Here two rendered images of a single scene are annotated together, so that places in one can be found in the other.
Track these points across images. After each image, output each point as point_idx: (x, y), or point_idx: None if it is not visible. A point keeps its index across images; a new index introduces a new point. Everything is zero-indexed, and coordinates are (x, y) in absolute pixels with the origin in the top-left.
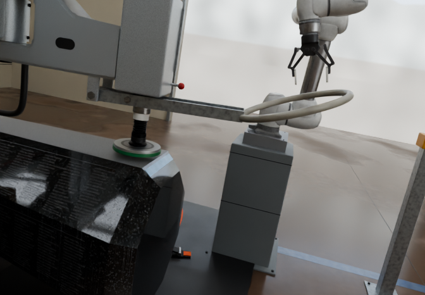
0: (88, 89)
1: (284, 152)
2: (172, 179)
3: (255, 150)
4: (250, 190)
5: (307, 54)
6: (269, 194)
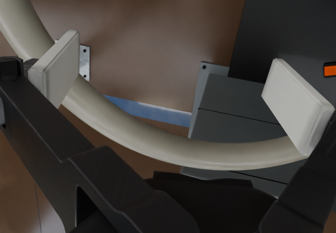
0: None
1: None
2: None
3: (266, 190)
4: (255, 136)
5: (246, 197)
6: (220, 128)
